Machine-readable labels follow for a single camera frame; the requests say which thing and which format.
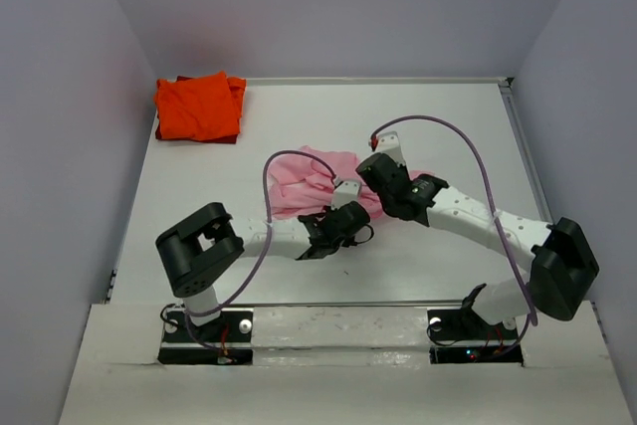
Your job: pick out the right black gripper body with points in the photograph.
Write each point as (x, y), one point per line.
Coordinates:
(386, 204)

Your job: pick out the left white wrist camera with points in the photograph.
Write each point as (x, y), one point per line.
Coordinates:
(344, 192)

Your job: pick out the pink t shirt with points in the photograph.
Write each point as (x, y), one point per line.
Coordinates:
(300, 185)

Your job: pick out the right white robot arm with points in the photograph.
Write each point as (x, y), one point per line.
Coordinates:
(553, 264)

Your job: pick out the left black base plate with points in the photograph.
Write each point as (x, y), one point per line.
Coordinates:
(225, 341)

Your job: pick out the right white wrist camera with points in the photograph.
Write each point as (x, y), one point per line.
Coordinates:
(388, 143)

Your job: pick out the folded orange t shirt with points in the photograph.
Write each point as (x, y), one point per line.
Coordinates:
(199, 109)

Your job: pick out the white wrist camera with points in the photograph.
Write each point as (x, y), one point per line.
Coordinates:
(344, 192)
(388, 143)

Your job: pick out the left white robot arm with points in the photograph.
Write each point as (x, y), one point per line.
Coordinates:
(198, 250)

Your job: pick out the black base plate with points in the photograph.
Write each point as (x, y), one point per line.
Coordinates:
(225, 341)
(453, 341)

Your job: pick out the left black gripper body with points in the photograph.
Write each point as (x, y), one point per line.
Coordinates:
(342, 243)

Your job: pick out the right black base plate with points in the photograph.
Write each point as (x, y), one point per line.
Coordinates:
(453, 341)

